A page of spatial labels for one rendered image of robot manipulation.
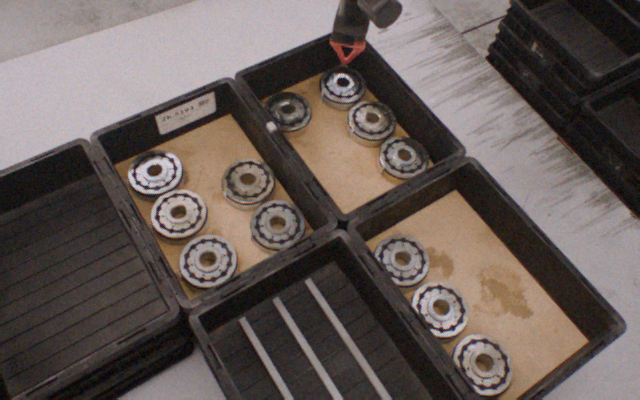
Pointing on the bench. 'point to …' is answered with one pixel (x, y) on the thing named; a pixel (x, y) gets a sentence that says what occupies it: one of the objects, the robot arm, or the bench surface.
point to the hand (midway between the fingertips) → (348, 48)
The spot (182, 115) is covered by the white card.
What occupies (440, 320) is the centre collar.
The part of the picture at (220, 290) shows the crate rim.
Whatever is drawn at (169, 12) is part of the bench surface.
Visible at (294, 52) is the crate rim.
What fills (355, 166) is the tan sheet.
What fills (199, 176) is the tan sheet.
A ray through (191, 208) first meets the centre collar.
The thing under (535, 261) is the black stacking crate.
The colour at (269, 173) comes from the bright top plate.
